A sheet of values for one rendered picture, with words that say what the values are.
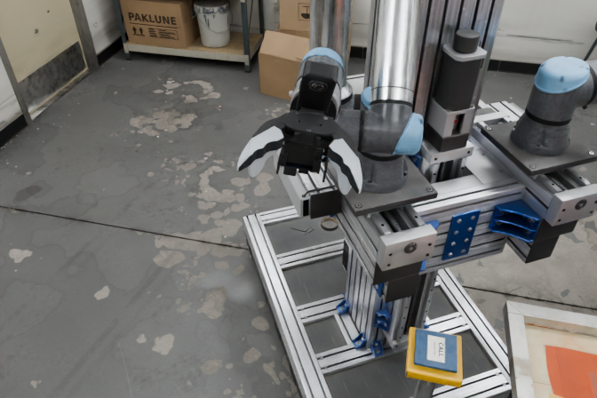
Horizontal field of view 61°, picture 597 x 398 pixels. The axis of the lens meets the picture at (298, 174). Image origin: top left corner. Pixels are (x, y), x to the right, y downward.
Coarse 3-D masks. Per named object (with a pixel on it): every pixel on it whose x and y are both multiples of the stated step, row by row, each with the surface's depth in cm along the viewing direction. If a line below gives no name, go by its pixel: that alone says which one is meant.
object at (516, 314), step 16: (512, 304) 130; (512, 320) 126; (528, 320) 128; (544, 320) 127; (560, 320) 126; (576, 320) 126; (592, 320) 126; (512, 336) 122; (592, 336) 126; (512, 352) 119; (528, 352) 119; (512, 368) 117; (528, 368) 116; (512, 384) 115; (528, 384) 113
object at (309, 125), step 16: (304, 112) 70; (320, 112) 71; (336, 112) 76; (288, 128) 67; (304, 128) 67; (320, 128) 68; (288, 144) 68; (304, 144) 68; (320, 144) 68; (288, 160) 71; (304, 160) 70; (320, 160) 69
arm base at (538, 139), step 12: (528, 120) 135; (540, 120) 132; (516, 132) 139; (528, 132) 135; (540, 132) 133; (552, 132) 132; (564, 132) 133; (516, 144) 139; (528, 144) 136; (540, 144) 135; (552, 144) 133; (564, 144) 134
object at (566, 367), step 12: (552, 348) 124; (564, 348) 124; (552, 360) 121; (564, 360) 121; (576, 360) 121; (588, 360) 121; (552, 372) 118; (564, 372) 118; (576, 372) 118; (552, 384) 116; (564, 384) 116; (576, 384) 116; (588, 384) 116; (564, 396) 114; (576, 396) 114; (588, 396) 114
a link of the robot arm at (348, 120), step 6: (342, 114) 88; (348, 114) 88; (354, 114) 88; (360, 114) 88; (336, 120) 87; (342, 120) 87; (348, 120) 87; (354, 120) 87; (342, 126) 87; (348, 126) 87; (354, 126) 87; (348, 132) 87; (354, 132) 87; (354, 138) 87; (324, 156) 91
